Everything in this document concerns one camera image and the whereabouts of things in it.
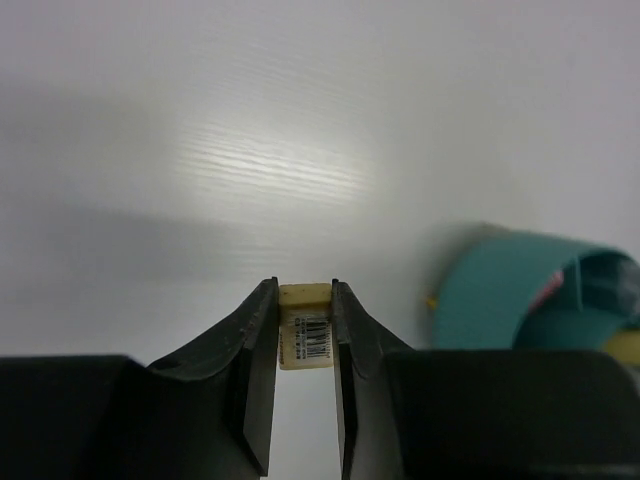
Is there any pink highlighter marker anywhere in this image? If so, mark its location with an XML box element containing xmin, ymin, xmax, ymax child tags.
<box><xmin>532</xmin><ymin>270</ymin><xmax>564</xmax><ymax>306</ymax></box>

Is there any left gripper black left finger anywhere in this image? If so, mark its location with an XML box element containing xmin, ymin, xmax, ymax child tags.
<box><xmin>1</xmin><ymin>278</ymin><xmax>278</xmax><ymax>479</ymax></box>

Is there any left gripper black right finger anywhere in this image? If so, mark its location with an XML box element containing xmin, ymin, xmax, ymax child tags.
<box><xmin>331</xmin><ymin>280</ymin><xmax>639</xmax><ymax>479</ymax></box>

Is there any small tan square box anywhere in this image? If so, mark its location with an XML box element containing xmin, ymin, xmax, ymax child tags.
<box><xmin>278</xmin><ymin>283</ymin><xmax>333</xmax><ymax>370</ymax></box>

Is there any teal round divided container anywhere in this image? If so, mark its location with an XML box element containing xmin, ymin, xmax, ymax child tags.
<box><xmin>431</xmin><ymin>229</ymin><xmax>639</xmax><ymax>352</ymax></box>

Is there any yellow highlighter marker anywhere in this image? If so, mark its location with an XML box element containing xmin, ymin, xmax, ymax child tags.
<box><xmin>603</xmin><ymin>329</ymin><xmax>640</xmax><ymax>367</ymax></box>

